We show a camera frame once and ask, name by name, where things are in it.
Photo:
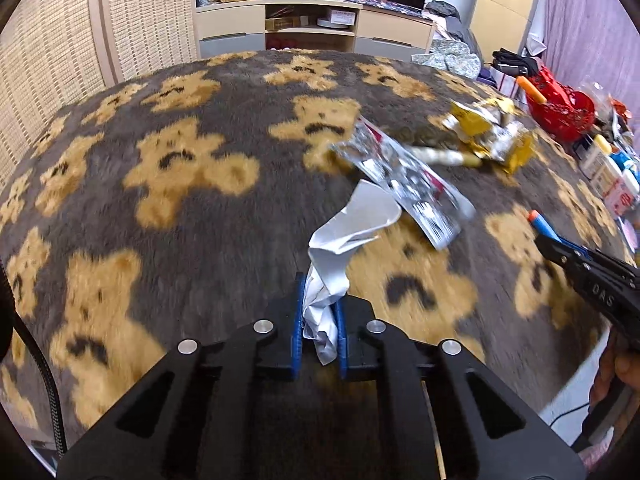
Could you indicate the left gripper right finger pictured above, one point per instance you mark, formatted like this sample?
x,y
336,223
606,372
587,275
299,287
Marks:
x,y
441,412

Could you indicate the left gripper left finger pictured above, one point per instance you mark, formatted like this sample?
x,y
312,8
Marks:
x,y
191,415

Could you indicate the gold foil wrapper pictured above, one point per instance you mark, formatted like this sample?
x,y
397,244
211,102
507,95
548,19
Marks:
x,y
490,131

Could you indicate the silver snack wrapper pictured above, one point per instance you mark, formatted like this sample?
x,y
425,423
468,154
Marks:
x,y
435,205

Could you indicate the white paper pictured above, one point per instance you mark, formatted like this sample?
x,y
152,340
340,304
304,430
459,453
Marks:
x,y
369,210

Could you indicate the right hand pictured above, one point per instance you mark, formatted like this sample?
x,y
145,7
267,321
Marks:
x,y
615,362

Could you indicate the blue orange foam dart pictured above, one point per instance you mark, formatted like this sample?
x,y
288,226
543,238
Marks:
x,y
550,229

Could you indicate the red plastic basket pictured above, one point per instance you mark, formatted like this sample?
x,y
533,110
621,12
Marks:
x,y
567,113

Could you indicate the bear pattern brown blanket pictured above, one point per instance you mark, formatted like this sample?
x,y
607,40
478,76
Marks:
x,y
178,204

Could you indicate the purple curtain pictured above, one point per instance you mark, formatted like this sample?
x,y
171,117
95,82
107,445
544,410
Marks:
x,y
593,41

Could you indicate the standing air conditioner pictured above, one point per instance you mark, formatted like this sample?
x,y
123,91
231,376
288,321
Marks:
x,y
500,24

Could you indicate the TV cabinet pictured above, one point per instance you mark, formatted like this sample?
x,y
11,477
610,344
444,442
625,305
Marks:
x,y
337,25

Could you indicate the woven folding screen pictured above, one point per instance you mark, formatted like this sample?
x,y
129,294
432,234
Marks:
x,y
56,52

